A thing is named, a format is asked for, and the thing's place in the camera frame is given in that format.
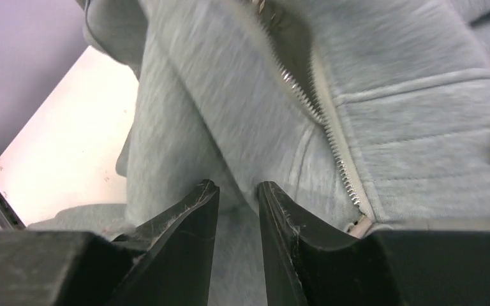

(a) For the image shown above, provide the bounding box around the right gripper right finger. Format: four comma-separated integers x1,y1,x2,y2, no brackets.
257,182,490,305

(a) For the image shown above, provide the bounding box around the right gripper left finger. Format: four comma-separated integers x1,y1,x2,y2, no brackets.
0,180,219,305

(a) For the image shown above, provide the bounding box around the grey zip-up jacket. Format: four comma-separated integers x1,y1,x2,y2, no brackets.
30,1,490,305

